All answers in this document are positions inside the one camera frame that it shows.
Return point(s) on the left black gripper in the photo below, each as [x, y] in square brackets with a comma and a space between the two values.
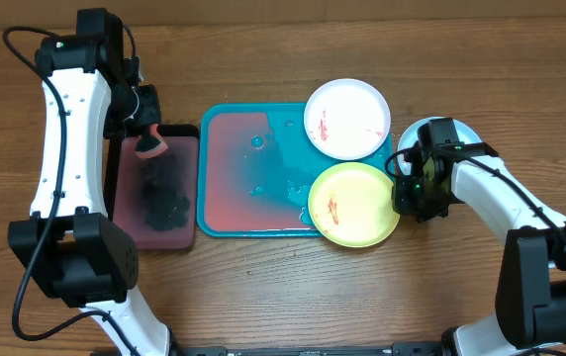
[151, 97]

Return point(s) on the green and orange sponge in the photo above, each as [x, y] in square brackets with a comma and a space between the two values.
[150, 143]

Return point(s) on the black plastic tray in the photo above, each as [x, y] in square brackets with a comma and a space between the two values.
[154, 200]

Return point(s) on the light blue plate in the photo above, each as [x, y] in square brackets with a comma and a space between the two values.
[410, 136]

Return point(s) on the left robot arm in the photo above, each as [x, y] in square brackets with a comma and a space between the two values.
[69, 246]

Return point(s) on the teal plastic tray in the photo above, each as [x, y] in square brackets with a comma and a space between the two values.
[256, 169]

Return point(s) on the yellow-green plate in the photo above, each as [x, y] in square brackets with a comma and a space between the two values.
[351, 204]

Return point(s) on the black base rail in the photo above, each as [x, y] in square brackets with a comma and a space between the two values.
[418, 348]

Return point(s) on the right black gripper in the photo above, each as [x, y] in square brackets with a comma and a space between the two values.
[407, 199]

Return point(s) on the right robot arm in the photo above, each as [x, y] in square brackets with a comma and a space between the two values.
[530, 303]

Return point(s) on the white plate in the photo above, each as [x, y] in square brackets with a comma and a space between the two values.
[347, 119]

